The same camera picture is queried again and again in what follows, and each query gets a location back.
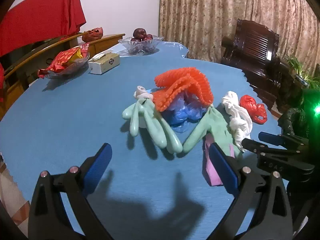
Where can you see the red snack bags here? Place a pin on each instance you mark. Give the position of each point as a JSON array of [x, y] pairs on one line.
[[65, 59]]

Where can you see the glass fruit bowl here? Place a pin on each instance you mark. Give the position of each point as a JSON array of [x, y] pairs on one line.
[[141, 47]]

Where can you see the green rubber glove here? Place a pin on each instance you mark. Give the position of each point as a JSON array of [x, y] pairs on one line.
[[143, 114], [213, 123]]

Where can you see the white tissue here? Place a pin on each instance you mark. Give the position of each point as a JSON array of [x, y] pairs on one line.
[[240, 122]]

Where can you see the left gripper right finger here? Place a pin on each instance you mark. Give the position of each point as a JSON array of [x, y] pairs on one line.
[[260, 208]]

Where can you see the patterned beige curtain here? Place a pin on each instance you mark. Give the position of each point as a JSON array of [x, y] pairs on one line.
[[200, 25]]

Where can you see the blue plastic bag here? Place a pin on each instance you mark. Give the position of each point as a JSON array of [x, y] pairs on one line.
[[184, 110]]

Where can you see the pink face mask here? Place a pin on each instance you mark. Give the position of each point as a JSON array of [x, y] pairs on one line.
[[209, 172]]

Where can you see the black lined trash bin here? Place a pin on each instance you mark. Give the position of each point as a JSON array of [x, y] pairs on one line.
[[294, 122]]

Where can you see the red cloth cover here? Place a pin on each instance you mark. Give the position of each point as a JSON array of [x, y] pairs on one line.
[[37, 20]]

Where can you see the blue table cloth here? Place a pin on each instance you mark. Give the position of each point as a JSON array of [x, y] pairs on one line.
[[145, 192]]

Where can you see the orange foam fruit net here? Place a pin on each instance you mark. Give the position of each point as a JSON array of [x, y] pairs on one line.
[[198, 82]]

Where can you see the glass snack dish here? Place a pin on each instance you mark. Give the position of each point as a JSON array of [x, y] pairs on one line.
[[71, 70]]

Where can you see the dark wooden armchair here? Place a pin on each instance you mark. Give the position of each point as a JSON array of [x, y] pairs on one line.
[[254, 50]]

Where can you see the blue hand cream tube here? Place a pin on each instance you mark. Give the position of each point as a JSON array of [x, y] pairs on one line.
[[142, 93]]

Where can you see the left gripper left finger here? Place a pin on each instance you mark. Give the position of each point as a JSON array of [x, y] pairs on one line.
[[48, 217]]

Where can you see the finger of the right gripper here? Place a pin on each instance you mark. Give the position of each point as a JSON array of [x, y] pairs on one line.
[[294, 151], [271, 138]]

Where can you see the potted green plant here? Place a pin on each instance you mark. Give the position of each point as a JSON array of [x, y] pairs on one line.
[[311, 79]]

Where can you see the tissue box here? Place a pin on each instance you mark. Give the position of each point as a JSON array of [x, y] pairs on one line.
[[103, 62]]

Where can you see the red apples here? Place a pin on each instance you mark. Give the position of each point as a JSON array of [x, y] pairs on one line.
[[140, 35]]

